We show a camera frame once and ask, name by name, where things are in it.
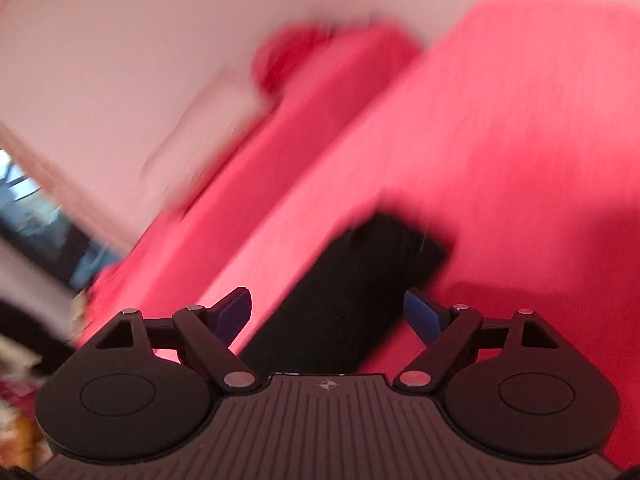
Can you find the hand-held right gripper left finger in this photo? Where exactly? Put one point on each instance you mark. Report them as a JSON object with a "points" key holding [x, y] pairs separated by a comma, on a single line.
{"points": [[232, 315]]}

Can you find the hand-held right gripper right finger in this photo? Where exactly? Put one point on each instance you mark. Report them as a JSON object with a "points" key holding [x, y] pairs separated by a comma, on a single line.
{"points": [[424, 317]]}

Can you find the black pants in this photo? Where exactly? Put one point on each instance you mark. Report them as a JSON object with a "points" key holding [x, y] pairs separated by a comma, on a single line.
{"points": [[350, 300]]}

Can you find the pink pillow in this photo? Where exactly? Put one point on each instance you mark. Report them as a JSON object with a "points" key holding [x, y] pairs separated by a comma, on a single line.
{"points": [[205, 145]]}

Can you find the pink fleece blanket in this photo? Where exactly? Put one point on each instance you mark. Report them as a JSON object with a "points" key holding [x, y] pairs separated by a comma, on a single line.
{"points": [[500, 135]]}

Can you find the window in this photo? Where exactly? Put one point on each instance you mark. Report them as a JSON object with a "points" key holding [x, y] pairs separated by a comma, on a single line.
{"points": [[45, 230]]}

